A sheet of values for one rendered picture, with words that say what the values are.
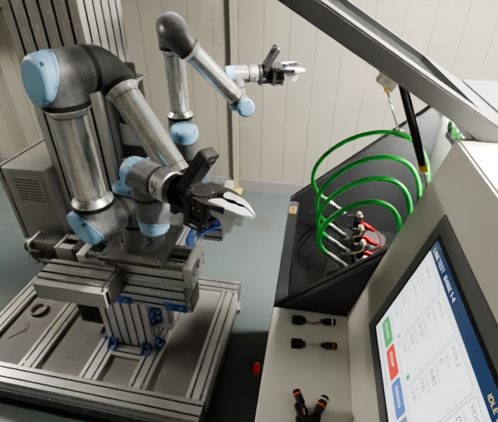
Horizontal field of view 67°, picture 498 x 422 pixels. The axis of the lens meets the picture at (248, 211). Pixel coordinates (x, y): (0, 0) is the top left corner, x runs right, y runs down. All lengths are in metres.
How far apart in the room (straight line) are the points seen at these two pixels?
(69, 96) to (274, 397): 0.86
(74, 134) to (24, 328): 1.55
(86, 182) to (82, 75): 0.28
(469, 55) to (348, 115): 0.91
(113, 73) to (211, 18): 2.24
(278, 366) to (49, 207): 1.03
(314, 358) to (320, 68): 2.47
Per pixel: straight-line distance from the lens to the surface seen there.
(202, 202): 0.72
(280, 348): 1.08
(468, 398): 0.64
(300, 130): 3.31
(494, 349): 0.61
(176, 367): 2.00
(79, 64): 1.02
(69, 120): 1.04
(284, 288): 1.27
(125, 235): 1.30
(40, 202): 1.61
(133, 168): 0.88
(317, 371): 1.05
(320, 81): 3.18
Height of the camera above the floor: 1.85
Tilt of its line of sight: 34 degrees down
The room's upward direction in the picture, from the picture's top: straight up
